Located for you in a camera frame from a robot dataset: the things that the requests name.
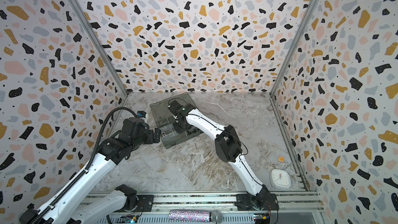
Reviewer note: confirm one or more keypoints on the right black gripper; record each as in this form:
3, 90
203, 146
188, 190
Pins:
181, 126

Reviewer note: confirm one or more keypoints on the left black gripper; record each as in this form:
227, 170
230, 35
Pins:
151, 139

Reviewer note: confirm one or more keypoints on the clear plastic compartment organizer box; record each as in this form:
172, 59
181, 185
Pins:
171, 133

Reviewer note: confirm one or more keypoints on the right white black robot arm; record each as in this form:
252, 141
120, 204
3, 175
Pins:
229, 149

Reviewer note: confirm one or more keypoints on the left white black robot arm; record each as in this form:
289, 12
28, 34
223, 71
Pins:
64, 207

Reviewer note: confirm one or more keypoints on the glitter handheld microphone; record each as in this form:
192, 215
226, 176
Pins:
196, 216

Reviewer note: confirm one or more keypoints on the white square clock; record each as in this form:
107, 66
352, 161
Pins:
280, 179

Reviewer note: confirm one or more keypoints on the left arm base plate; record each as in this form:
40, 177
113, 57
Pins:
138, 204

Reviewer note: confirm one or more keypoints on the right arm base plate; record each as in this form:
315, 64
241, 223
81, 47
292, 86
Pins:
247, 202

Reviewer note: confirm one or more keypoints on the aluminium front rail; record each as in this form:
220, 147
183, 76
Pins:
294, 208

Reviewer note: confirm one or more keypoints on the left corner aluminium post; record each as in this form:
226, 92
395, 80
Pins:
74, 4

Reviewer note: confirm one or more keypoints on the corner aluminium post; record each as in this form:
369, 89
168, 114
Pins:
74, 4
297, 38

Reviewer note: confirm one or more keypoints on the right corner aluminium post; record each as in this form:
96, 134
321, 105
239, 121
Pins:
297, 38

